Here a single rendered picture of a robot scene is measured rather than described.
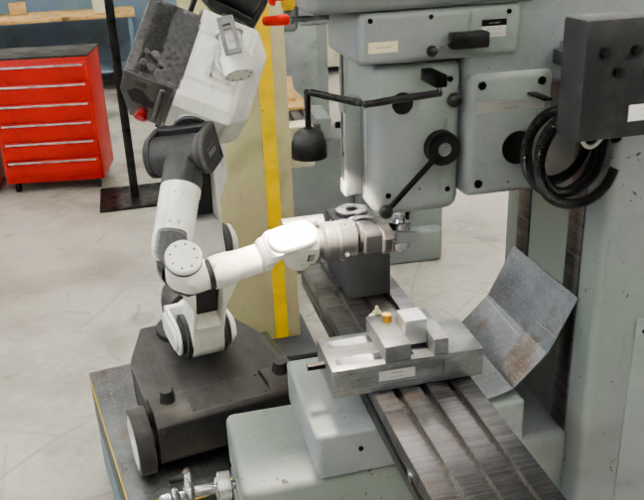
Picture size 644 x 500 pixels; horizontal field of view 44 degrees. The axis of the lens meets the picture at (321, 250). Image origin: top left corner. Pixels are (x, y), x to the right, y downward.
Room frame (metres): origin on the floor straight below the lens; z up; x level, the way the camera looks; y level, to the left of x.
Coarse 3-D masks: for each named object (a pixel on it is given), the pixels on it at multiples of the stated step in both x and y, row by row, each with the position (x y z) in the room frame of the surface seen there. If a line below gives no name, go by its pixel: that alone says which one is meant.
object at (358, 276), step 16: (336, 208) 2.14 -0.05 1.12; (352, 208) 2.15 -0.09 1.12; (368, 208) 2.16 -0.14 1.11; (368, 256) 1.98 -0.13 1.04; (384, 256) 1.99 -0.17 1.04; (336, 272) 2.08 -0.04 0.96; (352, 272) 1.97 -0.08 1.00; (368, 272) 1.98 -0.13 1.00; (384, 272) 1.99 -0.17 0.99; (352, 288) 1.96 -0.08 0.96; (368, 288) 1.98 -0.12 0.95; (384, 288) 1.99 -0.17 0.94
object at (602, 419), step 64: (512, 192) 1.95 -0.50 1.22; (640, 192) 1.55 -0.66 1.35; (576, 256) 1.63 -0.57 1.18; (640, 256) 1.56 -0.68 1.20; (576, 320) 1.61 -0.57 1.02; (640, 320) 1.56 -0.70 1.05; (576, 384) 1.59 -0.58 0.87; (640, 384) 1.56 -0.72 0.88; (576, 448) 1.56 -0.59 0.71; (640, 448) 1.57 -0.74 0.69
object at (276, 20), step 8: (272, 16) 1.72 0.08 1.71; (280, 16) 1.72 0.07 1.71; (288, 16) 1.72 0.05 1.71; (296, 16) 1.73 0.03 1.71; (304, 16) 1.73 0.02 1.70; (312, 16) 1.74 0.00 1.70; (320, 16) 1.74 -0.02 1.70; (328, 16) 1.74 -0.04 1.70; (264, 24) 1.71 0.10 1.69; (272, 24) 1.71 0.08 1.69; (280, 24) 1.72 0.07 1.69; (288, 24) 1.72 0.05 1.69
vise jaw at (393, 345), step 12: (372, 324) 1.61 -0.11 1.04; (384, 324) 1.61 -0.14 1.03; (396, 324) 1.61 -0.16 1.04; (372, 336) 1.60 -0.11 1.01; (384, 336) 1.55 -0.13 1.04; (396, 336) 1.55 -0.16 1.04; (384, 348) 1.51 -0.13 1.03; (396, 348) 1.51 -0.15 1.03; (408, 348) 1.52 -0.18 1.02; (384, 360) 1.51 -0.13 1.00; (396, 360) 1.51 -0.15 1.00
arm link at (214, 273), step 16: (224, 256) 1.55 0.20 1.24; (240, 256) 1.56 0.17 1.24; (256, 256) 1.56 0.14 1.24; (208, 272) 1.52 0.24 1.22; (224, 272) 1.53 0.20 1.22; (240, 272) 1.54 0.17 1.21; (256, 272) 1.56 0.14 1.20; (176, 288) 1.54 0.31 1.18; (192, 288) 1.51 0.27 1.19; (208, 288) 1.53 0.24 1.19
